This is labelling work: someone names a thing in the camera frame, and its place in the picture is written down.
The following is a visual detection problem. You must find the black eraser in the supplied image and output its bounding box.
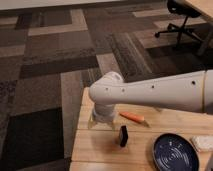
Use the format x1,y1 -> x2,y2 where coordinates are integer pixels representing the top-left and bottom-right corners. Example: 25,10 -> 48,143
119,125 -> 128,147

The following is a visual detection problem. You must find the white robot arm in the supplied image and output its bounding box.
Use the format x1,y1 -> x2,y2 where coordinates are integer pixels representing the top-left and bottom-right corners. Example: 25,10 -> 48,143
88,70 -> 213,129

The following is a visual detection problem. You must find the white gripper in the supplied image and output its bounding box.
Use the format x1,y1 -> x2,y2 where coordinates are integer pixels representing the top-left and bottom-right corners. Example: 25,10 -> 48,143
88,104 -> 115,131

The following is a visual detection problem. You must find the white sponge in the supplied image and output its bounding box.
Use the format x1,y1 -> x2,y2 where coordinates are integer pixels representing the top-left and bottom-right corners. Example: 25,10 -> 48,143
191,136 -> 213,152

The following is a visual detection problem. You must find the orange carrot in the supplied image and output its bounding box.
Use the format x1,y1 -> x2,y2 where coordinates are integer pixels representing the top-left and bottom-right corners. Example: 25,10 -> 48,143
120,112 -> 149,127

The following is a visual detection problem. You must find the wooden desk in background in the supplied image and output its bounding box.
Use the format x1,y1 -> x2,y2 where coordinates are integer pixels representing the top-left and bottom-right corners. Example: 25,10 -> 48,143
184,0 -> 213,56

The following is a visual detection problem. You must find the black office chair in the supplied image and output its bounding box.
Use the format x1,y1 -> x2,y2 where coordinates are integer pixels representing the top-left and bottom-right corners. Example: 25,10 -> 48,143
154,0 -> 203,48

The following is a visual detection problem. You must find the dark blue plate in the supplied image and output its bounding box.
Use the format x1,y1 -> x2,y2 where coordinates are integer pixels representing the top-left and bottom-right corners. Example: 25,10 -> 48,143
152,133 -> 199,171

